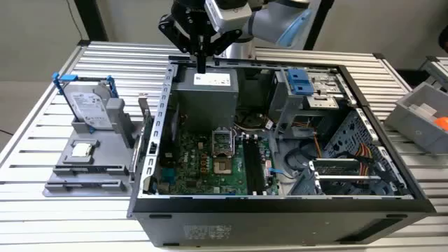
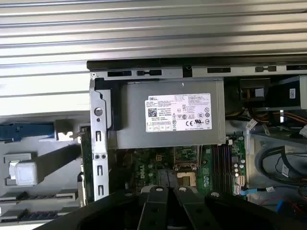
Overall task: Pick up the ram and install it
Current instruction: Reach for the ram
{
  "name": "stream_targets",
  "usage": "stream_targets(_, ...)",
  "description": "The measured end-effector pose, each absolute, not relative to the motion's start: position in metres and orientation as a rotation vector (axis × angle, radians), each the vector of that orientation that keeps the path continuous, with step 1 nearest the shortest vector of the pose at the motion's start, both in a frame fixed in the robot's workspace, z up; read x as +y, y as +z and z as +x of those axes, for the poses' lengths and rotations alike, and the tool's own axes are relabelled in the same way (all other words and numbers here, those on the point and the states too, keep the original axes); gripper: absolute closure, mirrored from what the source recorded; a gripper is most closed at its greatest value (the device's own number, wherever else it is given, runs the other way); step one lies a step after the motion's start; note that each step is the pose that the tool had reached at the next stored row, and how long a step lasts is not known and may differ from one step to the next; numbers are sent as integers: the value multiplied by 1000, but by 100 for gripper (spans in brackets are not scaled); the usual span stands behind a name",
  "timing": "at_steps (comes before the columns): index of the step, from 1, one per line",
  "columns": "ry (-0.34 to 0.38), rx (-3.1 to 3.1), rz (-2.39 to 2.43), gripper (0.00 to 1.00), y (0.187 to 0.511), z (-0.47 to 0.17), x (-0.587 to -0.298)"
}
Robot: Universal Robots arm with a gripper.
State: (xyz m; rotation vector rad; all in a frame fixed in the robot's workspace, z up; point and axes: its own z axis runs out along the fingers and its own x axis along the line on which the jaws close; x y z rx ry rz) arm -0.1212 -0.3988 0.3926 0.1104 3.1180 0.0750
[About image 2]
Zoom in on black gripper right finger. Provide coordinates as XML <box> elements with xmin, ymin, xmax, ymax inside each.
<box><xmin>174</xmin><ymin>186</ymin><xmax>307</xmax><ymax>230</ymax></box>

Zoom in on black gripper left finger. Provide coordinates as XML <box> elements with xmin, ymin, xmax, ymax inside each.
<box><xmin>39</xmin><ymin>185</ymin><xmax>168</xmax><ymax>230</ymax></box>

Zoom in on RAM stick black chips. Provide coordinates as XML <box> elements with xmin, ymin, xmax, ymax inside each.
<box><xmin>0</xmin><ymin>208</ymin><xmax>72</xmax><ymax>222</ymax></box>

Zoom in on RAM slot black clips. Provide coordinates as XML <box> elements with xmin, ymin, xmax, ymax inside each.
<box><xmin>226</xmin><ymin>143</ymin><xmax>232</xmax><ymax>195</ymax></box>
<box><xmin>216</xmin><ymin>143</ymin><xmax>222</xmax><ymax>195</ymax></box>

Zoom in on RAM slot white clips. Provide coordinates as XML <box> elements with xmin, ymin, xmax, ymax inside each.
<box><xmin>212</xmin><ymin>143</ymin><xmax>217</xmax><ymax>195</ymax></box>
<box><xmin>221</xmin><ymin>143</ymin><xmax>227</xmax><ymax>195</ymax></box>

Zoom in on green motherboard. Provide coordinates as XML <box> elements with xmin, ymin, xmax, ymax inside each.
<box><xmin>115</xmin><ymin>133</ymin><xmax>248</xmax><ymax>198</ymax></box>

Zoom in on CPU socket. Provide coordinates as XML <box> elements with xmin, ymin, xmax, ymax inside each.
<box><xmin>176</xmin><ymin>170</ymin><xmax>198</xmax><ymax>188</ymax></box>

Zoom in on metal socket cover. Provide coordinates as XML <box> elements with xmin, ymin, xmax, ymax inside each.
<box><xmin>173</xmin><ymin>144</ymin><xmax>201</xmax><ymax>170</ymax></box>

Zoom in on silver CPU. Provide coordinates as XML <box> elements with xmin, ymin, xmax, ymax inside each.
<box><xmin>9</xmin><ymin>161</ymin><xmax>38</xmax><ymax>187</ymax></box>

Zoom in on grey parts rack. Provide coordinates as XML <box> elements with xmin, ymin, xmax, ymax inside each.
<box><xmin>0</xmin><ymin>115</ymin><xmax>93</xmax><ymax>230</ymax></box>

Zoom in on grey Dell power supply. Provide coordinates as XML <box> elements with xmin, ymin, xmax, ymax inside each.
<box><xmin>108</xmin><ymin>77</ymin><xmax>226</xmax><ymax>150</ymax></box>

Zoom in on blue disk carrier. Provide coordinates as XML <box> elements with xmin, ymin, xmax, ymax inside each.
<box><xmin>0</xmin><ymin>122</ymin><xmax>55</xmax><ymax>142</ymax></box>

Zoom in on black PC case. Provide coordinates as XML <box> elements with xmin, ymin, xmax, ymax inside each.
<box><xmin>86</xmin><ymin>57</ymin><xmax>307</xmax><ymax>222</ymax></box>

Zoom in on black looped cable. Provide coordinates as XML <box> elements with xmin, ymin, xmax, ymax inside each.
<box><xmin>255</xmin><ymin>145</ymin><xmax>307</xmax><ymax>190</ymax></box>

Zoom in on graphics card metal bracket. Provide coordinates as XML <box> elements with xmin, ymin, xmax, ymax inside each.
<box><xmin>77</xmin><ymin>123</ymin><xmax>94</xmax><ymax>208</ymax></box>

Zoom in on thin orange wire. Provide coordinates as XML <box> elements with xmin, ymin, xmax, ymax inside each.
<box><xmin>273</xmin><ymin>111</ymin><xmax>307</xmax><ymax>125</ymax></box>

